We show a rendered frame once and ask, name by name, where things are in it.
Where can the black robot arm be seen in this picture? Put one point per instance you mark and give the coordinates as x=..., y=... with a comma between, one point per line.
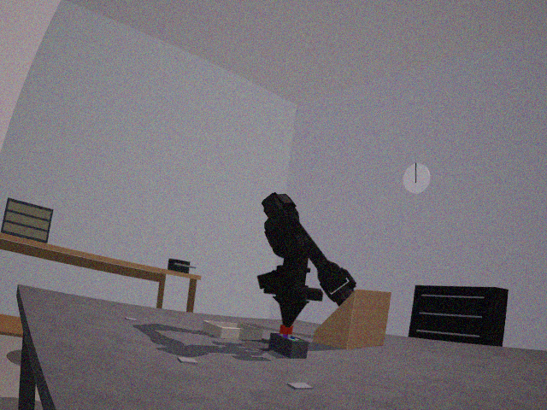
x=289, y=240

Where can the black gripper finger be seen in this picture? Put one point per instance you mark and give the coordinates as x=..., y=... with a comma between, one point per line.
x=292, y=309
x=282, y=307

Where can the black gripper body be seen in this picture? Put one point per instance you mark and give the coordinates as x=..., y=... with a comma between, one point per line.
x=298, y=290

